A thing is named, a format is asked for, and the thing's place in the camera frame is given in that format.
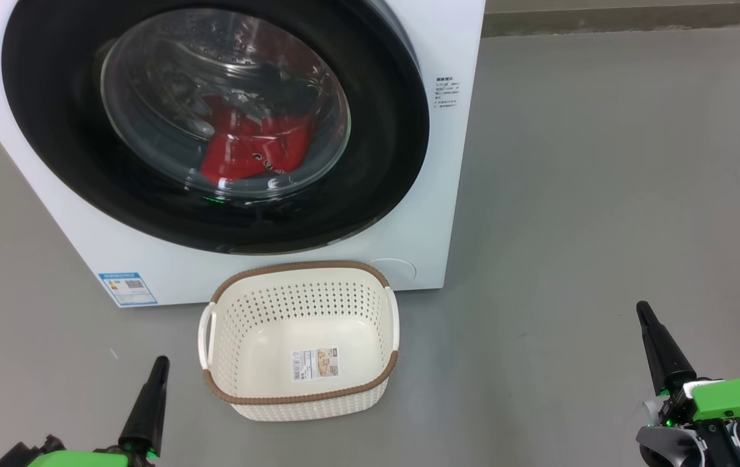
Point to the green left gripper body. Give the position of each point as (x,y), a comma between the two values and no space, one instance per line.
(78,460)

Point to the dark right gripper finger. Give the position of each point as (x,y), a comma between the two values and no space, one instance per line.
(665,357)

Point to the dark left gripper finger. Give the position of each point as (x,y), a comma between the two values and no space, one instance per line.
(146,415)

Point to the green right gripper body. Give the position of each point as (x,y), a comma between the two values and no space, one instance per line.
(733,399)

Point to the red basketball jersey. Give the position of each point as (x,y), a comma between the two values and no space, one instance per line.
(246,149)

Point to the black round glass washer door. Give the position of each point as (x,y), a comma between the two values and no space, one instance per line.
(376,162)

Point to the cream perforated laundry basket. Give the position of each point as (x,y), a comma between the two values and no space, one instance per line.
(246,363)

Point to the printed label sticker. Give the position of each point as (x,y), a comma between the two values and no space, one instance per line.
(314,363)

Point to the white front-load washing machine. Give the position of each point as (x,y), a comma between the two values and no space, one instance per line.
(32,194)

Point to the blue energy label sticker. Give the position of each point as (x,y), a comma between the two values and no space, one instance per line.
(127,288)

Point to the round white filter cover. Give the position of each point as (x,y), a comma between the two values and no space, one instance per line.
(395,271)

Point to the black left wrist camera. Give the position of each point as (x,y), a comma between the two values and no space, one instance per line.
(26,454)

